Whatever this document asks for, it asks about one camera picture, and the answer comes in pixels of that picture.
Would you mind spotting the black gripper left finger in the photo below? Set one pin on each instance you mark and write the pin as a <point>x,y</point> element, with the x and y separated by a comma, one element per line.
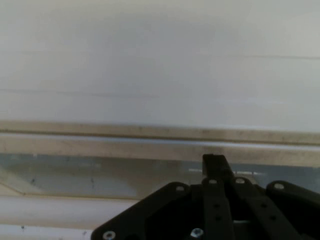
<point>162,212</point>

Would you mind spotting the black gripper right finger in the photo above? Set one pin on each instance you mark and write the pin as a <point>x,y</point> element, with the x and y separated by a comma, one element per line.
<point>282,212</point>

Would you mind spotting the white toaster oven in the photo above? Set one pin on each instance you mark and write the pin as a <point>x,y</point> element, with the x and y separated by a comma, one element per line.
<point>150,62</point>

